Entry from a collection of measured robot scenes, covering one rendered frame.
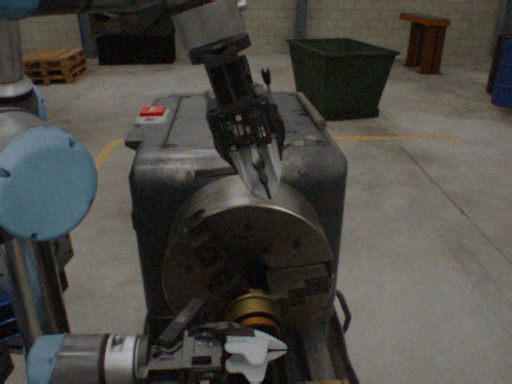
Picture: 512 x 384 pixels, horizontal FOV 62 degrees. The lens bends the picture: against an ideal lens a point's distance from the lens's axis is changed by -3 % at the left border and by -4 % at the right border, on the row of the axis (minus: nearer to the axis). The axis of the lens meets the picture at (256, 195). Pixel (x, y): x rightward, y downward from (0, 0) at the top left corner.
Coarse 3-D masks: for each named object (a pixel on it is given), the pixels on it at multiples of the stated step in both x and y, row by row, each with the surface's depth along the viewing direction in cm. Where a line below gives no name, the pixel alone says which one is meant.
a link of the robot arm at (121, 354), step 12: (120, 336) 61; (132, 336) 61; (108, 348) 59; (120, 348) 60; (132, 348) 60; (108, 360) 58; (120, 360) 59; (132, 360) 59; (108, 372) 58; (120, 372) 58; (132, 372) 59
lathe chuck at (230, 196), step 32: (224, 192) 77; (288, 192) 81; (224, 224) 74; (256, 224) 74; (288, 224) 75; (320, 224) 83; (192, 256) 76; (256, 256) 77; (288, 256) 77; (320, 256) 78; (192, 288) 79; (256, 288) 84; (288, 320) 84
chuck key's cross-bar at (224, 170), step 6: (288, 144) 81; (258, 162) 70; (210, 168) 56; (216, 168) 58; (222, 168) 59; (228, 168) 60; (186, 174) 52; (192, 174) 52; (198, 174) 53; (204, 174) 54; (210, 174) 56; (216, 174) 57; (222, 174) 59
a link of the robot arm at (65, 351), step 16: (48, 336) 61; (64, 336) 61; (80, 336) 61; (96, 336) 61; (32, 352) 58; (48, 352) 58; (64, 352) 59; (80, 352) 59; (96, 352) 59; (32, 368) 58; (48, 368) 58; (64, 368) 58; (80, 368) 58; (96, 368) 58
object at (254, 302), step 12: (240, 300) 69; (252, 300) 69; (264, 300) 69; (276, 300) 71; (228, 312) 70; (240, 312) 67; (252, 312) 67; (264, 312) 67; (276, 312) 69; (252, 324) 65; (264, 324) 65; (276, 324) 67; (276, 336) 66
